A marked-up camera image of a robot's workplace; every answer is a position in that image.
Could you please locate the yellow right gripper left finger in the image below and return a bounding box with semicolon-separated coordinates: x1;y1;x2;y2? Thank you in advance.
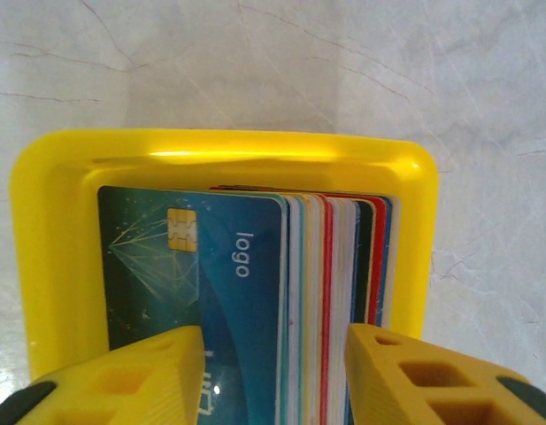
0;325;207;425

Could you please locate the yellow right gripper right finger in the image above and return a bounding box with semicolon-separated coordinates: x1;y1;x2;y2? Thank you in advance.
345;322;546;425

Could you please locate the blue logo card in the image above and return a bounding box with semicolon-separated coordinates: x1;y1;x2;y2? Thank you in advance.
97;184;289;425

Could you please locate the yellow plastic bin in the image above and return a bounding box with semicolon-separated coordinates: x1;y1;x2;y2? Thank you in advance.
9;127;440;386

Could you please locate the stack of plastic cards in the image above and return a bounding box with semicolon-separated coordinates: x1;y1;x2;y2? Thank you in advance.
208;184;402;425

